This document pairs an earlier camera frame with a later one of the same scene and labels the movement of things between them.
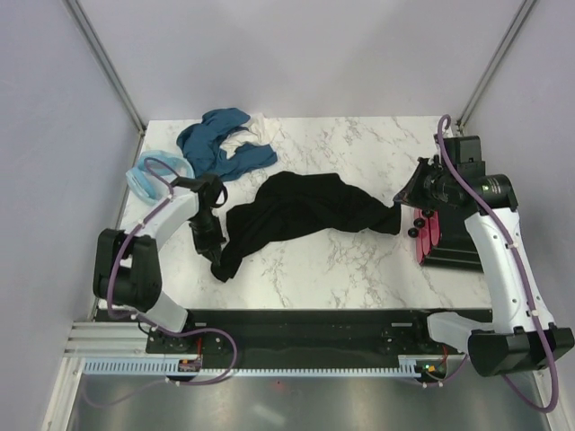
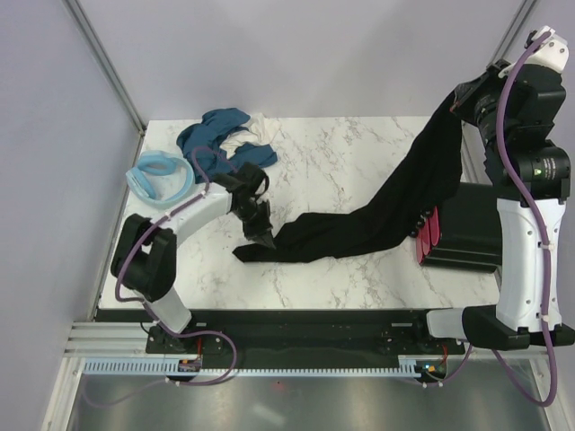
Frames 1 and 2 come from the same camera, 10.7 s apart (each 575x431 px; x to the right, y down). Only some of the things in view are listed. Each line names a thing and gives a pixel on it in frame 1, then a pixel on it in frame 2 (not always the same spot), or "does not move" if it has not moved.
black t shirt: [291, 203] -> [424, 181]
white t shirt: [260, 130] does not move
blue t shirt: [199, 144] does not move
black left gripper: [211, 248] -> [264, 226]
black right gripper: [411, 195] -> [468, 92]
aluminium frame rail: [91, 338] does not move
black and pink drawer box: [443, 240] does not move
